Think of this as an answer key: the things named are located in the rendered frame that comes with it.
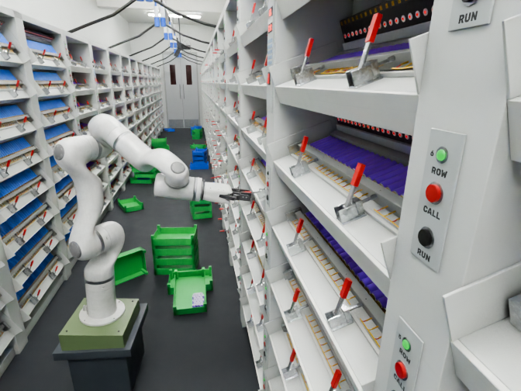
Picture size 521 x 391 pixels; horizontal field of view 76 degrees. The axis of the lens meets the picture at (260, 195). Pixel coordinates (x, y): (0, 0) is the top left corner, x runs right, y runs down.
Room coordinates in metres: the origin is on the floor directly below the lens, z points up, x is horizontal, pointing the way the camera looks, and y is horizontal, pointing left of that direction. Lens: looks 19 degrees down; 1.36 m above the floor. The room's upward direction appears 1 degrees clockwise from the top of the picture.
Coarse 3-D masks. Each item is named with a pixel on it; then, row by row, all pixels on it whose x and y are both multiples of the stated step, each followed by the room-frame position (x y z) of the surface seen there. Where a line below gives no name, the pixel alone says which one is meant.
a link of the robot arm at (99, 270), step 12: (96, 228) 1.28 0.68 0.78; (108, 228) 1.30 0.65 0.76; (120, 228) 1.35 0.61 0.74; (108, 240) 1.27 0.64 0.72; (120, 240) 1.32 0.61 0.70; (108, 252) 1.30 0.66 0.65; (96, 264) 1.26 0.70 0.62; (108, 264) 1.27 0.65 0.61; (96, 276) 1.23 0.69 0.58; (108, 276) 1.25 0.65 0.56
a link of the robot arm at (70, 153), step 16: (64, 144) 1.21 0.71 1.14; (80, 144) 1.24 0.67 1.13; (96, 144) 1.30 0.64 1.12; (64, 160) 1.19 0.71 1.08; (80, 160) 1.22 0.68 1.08; (80, 176) 1.23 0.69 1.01; (96, 176) 1.29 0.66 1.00; (80, 192) 1.25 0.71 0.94; (96, 192) 1.26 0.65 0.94; (80, 208) 1.24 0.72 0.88; (96, 208) 1.25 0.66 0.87; (80, 224) 1.22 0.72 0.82; (80, 240) 1.19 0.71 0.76; (96, 240) 1.22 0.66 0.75; (80, 256) 1.18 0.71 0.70
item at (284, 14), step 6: (282, 0) 0.88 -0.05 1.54; (288, 0) 0.83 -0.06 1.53; (294, 0) 0.80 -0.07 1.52; (300, 0) 0.76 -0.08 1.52; (306, 0) 0.73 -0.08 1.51; (282, 6) 0.89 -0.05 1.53; (288, 6) 0.85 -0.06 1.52; (294, 6) 0.81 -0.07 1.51; (300, 6) 0.77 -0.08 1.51; (282, 12) 0.91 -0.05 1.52; (288, 12) 0.86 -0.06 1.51; (282, 18) 0.92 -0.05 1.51
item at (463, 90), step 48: (432, 48) 0.32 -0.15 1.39; (480, 48) 0.27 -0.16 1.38; (432, 96) 0.31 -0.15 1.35; (480, 96) 0.26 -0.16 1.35; (480, 144) 0.25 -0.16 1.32; (480, 192) 0.24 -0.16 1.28; (480, 240) 0.24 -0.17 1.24; (432, 288) 0.27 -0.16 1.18; (384, 336) 0.32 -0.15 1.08; (432, 336) 0.25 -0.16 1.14; (384, 384) 0.31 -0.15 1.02; (432, 384) 0.24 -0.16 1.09
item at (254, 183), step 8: (240, 160) 1.61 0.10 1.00; (248, 160) 1.61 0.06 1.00; (248, 168) 1.58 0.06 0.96; (256, 168) 1.54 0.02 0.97; (256, 176) 1.43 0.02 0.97; (248, 184) 1.41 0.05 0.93; (256, 184) 1.33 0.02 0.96; (264, 200) 1.01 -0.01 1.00; (264, 208) 1.01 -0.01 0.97; (264, 216) 1.10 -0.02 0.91
